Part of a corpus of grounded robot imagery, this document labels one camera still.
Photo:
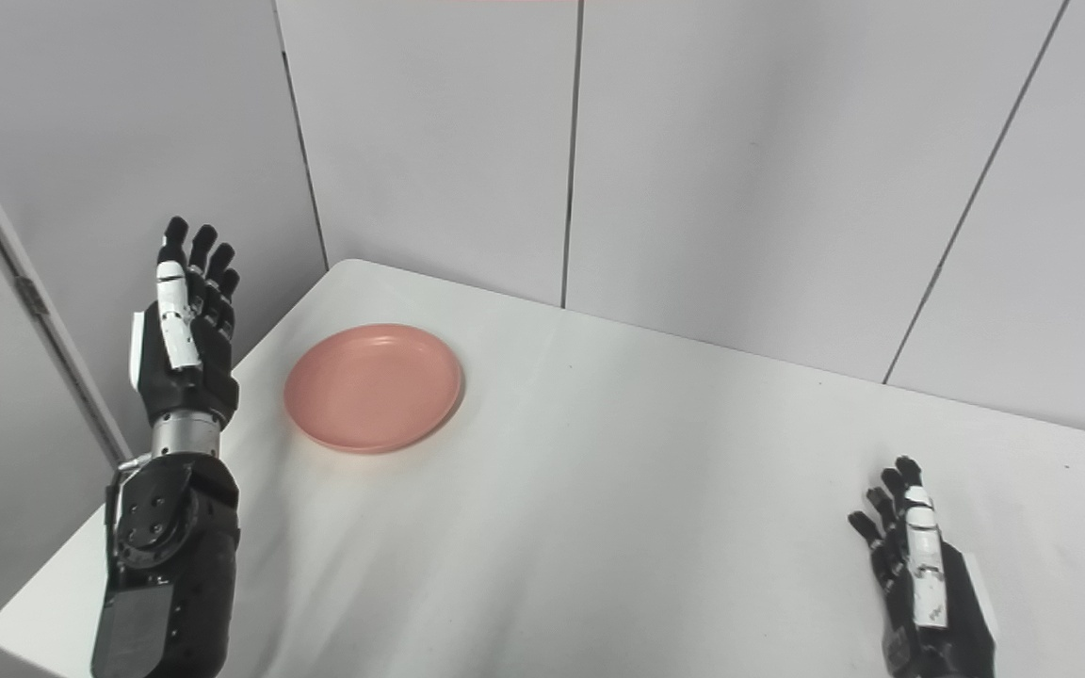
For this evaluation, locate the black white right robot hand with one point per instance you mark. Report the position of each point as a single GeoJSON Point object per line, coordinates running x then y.
{"type": "Point", "coordinates": [957, 631]}

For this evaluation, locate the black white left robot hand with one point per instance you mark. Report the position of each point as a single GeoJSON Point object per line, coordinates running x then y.
{"type": "Point", "coordinates": [199, 381]}

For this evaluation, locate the pink round plate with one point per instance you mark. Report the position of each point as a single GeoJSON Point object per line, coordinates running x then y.
{"type": "Point", "coordinates": [373, 386]}

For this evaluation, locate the grey metal door hinge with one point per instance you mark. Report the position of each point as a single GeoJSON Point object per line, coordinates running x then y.
{"type": "Point", "coordinates": [32, 297]}

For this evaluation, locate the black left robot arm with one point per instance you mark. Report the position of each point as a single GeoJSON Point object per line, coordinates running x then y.
{"type": "Point", "coordinates": [166, 565]}

